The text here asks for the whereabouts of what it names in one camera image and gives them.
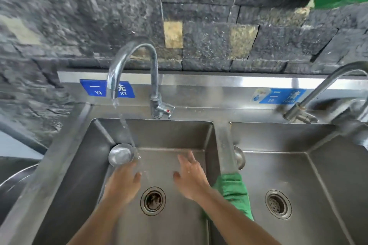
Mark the person's right hand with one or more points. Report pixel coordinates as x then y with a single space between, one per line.
192 181

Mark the person's left hand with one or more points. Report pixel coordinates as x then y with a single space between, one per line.
123 184

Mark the chrome gooseneck faucet red dot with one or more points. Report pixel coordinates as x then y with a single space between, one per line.
155 81

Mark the person's right forearm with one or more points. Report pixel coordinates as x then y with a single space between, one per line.
238 224

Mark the person's left forearm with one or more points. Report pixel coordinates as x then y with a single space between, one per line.
97 224

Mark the steel sink drain strainer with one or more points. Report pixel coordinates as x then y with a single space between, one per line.
278 204
153 201

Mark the bright green cloth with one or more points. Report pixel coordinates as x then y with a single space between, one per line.
233 190

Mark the stainless steel sink unit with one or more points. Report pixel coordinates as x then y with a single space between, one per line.
287 167

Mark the blue rectangular sign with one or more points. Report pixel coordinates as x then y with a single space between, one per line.
92 88

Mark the large steel pot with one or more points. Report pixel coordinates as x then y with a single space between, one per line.
14 193

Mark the blue sign with droplet picture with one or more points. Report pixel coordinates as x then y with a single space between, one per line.
281 96

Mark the plain chrome gooseneck faucet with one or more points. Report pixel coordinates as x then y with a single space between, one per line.
316 89

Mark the grey metal frame bar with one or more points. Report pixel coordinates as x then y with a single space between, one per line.
23 138

